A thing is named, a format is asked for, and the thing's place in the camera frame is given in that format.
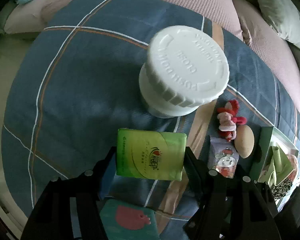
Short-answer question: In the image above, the green tissue pack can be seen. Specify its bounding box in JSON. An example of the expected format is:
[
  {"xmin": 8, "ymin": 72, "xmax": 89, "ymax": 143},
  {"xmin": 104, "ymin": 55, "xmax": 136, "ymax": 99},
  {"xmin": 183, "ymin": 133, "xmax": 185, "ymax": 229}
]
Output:
[{"xmin": 116, "ymin": 128, "xmax": 187, "ymax": 181}]

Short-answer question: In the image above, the purple cartoon snack packet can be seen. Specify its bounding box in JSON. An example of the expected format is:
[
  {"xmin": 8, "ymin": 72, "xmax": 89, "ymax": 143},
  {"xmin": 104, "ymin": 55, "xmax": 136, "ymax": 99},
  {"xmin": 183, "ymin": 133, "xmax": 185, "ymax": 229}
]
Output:
[{"xmin": 207, "ymin": 137, "xmax": 239, "ymax": 178}]

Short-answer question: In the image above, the teal towel with pink patch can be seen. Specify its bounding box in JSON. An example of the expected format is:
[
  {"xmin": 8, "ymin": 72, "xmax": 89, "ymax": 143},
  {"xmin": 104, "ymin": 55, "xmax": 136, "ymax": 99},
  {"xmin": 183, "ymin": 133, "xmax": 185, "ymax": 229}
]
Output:
[{"xmin": 100, "ymin": 199, "xmax": 160, "ymax": 240}]

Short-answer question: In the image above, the grey throw pillow upper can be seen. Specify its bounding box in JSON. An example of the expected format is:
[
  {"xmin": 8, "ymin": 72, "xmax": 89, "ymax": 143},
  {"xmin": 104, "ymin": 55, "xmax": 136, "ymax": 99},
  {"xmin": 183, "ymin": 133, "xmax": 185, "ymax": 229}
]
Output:
[{"xmin": 257, "ymin": 0, "xmax": 300, "ymax": 49}]

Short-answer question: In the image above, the beige oval sponge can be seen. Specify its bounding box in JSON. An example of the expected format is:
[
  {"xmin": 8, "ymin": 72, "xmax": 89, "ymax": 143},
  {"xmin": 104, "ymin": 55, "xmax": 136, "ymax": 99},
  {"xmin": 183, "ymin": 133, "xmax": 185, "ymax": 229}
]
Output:
[{"xmin": 234, "ymin": 125, "xmax": 255, "ymax": 159}]

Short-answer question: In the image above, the red pink plush doll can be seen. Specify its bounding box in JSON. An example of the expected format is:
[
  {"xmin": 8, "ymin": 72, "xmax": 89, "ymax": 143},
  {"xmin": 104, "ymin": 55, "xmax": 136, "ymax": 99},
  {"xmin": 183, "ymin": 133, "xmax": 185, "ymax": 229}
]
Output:
[{"xmin": 217, "ymin": 100, "xmax": 247, "ymax": 141}]

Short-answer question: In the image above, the white plastic pill bottle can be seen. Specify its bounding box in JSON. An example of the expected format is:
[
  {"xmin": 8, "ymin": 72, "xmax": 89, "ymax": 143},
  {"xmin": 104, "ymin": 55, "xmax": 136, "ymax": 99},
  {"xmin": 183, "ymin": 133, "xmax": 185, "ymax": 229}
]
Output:
[{"xmin": 139, "ymin": 25, "xmax": 230, "ymax": 118}]

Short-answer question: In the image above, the black white leopard scrunchie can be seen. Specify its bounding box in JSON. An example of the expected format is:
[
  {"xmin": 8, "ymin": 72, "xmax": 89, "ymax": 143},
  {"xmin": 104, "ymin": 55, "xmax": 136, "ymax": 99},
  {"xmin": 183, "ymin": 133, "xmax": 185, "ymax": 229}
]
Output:
[{"xmin": 270, "ymin": 178, "xmax": 293, "ymax": 200}]

